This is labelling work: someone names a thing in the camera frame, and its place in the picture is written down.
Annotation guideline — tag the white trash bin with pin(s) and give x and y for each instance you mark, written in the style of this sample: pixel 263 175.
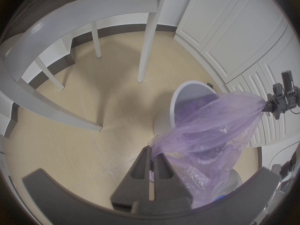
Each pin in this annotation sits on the white trash bin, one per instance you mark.
pixel 164 125

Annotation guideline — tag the purple plastic bag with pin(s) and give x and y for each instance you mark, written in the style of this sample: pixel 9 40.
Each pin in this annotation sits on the purple plastic bag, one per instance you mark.
pixel 211 125

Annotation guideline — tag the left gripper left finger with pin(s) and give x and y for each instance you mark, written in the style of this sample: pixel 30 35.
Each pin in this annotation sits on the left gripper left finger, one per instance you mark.
pixel 140 189

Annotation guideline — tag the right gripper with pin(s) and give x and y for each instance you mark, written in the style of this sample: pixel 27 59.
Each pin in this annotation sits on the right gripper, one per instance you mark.
pixel 277 104

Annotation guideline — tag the white chair with grey cushions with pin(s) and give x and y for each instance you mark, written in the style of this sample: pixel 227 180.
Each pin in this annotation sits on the white chair with grey cushions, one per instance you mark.
pixel 93 8

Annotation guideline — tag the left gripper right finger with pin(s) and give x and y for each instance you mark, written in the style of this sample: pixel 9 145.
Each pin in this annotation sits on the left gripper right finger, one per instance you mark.
pixel 168 189

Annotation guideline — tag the black plastic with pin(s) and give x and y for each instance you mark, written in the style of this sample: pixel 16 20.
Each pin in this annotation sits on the black plastic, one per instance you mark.
pixel 210 85

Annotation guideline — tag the white wardrobe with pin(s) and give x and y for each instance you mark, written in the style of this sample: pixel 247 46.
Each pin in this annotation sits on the white wardrobe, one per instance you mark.
pixel 222 31

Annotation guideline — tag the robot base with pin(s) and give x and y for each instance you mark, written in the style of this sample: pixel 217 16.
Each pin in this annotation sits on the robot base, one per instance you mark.
pixel 235 179

